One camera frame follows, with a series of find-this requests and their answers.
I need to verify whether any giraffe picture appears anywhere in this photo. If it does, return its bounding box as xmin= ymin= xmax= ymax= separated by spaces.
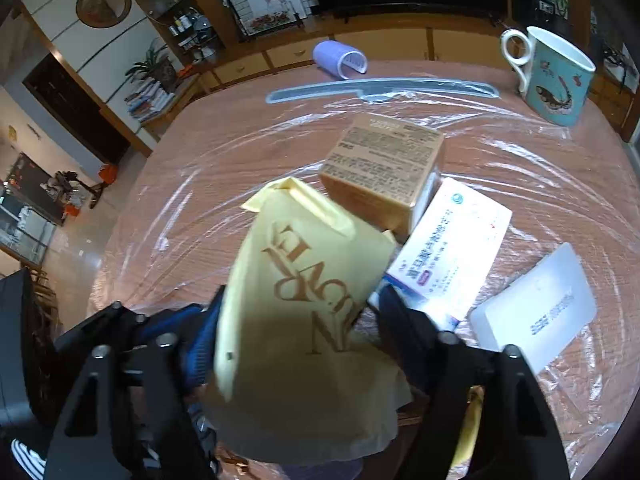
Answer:
xmin=244 ymin=0 xmax=306 ymax=34

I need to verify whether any brown cardboard box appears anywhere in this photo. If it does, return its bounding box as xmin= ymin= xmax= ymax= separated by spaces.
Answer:
xmin=320 ymin=114 xmax=445 ymax=242

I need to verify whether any wooden side table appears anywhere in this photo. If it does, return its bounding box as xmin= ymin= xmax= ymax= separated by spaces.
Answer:
xmin=140 ymin=74 xmax=212 ymax=141

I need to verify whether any round wall picture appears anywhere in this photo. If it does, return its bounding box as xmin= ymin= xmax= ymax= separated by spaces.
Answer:
xmin=75 ymin=0 xmax=132 ymax=28

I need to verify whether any teal patterned mug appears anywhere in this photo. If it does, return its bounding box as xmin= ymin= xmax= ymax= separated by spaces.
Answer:
xmin=500 ymin=26 xmax=597 ymax=127

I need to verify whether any purple hair roller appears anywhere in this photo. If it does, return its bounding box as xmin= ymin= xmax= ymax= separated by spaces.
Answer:
xmin=312 ymin=40 xmax=369 ymax=79

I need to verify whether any small yellow cup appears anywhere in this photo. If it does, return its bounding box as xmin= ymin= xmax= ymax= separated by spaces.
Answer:
xmin=451 ymin=386 xmax=484 ymax=467

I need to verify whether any white blue medicine box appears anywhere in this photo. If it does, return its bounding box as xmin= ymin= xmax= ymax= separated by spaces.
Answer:
xmin=381 ymin=178 xmax=512 ymax=330

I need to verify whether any potted plant left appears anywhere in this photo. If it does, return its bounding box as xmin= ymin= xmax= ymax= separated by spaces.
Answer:
xmin=125 ymin=40 xmax=178 ymax=93

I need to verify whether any yellow paper bag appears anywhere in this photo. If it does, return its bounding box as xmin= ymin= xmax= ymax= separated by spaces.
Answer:
xmin=203 ymin=178 xmax=412 ymax=465

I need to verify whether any flat white box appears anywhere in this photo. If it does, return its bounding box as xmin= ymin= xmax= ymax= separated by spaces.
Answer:
xmin=470 ymin=243 xmax=597 ymax=374

